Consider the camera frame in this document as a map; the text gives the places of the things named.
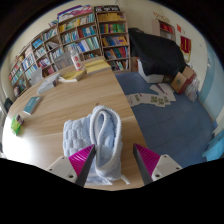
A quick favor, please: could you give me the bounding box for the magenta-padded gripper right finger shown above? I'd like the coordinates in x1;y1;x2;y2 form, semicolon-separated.
132;143;184;186

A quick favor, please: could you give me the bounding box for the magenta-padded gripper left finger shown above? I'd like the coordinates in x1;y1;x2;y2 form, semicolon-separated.
46;143;97;188

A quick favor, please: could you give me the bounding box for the white waffle-textured towel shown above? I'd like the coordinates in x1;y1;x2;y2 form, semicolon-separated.
62;105;131;186

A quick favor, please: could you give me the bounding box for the blue plastic furniture piece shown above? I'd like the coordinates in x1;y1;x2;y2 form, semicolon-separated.
201;129;224;163

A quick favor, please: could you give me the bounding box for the green plastic bag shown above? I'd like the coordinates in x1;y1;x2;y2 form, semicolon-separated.
10;113;25;136

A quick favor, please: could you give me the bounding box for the small red-lidded jar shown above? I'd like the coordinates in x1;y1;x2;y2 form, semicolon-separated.
15;113;25;126

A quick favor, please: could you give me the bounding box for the papers spread on floor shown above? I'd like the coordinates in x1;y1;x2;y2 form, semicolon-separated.
125;83;177;108

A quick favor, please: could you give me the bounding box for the teal book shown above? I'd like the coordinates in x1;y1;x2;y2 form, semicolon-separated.
22;95;43;116

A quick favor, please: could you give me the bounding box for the clear plastic bag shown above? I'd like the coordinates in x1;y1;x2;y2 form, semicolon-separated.
184;78;200;103

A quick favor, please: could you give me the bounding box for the black office chair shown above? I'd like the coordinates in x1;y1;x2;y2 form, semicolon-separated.
3;97;14;114

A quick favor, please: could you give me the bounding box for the brown cardboard box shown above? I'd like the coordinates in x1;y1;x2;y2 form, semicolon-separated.
170;65;197;95

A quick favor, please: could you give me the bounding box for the grey book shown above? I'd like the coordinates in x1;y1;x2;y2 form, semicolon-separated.
36;72;62;95

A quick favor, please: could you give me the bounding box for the white box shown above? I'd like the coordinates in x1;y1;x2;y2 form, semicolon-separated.
136;59;165;84

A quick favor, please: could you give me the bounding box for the yellow book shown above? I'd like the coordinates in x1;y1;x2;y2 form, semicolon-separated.
83;58;112;75
58;68;88;83

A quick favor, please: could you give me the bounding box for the small grey mesh chair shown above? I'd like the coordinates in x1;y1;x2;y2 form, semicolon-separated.
29;67;44;86

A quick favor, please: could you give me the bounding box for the clear bottle with red label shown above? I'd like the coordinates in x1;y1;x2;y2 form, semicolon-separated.
69;49;85;72

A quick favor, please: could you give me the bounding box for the wide grey mesh chair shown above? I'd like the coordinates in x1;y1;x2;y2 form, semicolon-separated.
53;51;75;70

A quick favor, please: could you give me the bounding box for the black cloth cover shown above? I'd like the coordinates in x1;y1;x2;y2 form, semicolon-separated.
128;27;187;78

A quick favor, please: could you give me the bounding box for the wooden bookshelf unit with books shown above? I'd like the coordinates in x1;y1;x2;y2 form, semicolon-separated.
8;4;132;98

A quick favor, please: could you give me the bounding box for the red hanging wall decoration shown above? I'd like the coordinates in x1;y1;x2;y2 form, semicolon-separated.
179;34;193;55

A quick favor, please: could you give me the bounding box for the small wall shelf with red items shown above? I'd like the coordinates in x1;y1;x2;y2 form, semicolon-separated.
152;18;177;42

